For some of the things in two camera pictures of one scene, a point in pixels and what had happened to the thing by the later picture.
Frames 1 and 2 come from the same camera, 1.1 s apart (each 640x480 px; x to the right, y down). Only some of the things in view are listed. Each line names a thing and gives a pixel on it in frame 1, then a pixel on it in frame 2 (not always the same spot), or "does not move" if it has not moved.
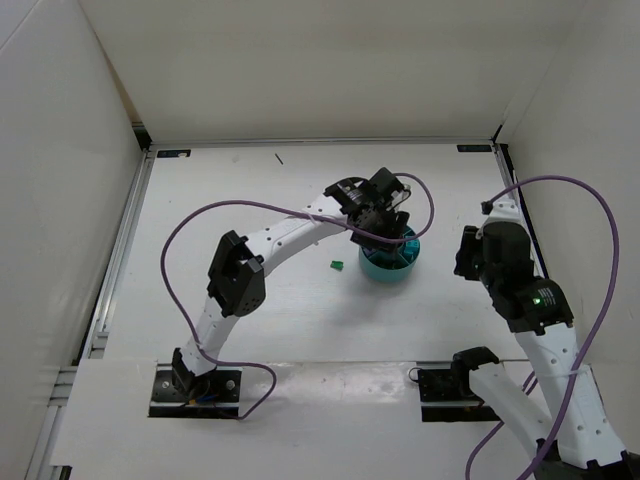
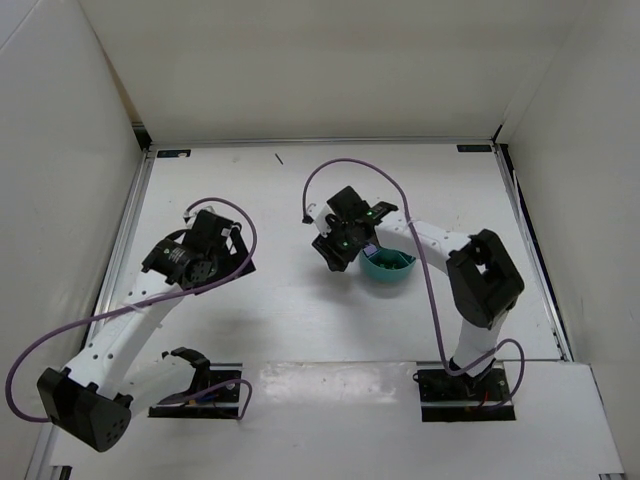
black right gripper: x=465 y=253 → x=329 y=251
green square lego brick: x=387 y=259 does not move
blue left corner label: x=174 y=153 does not move
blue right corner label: x=473 y=148 does not move
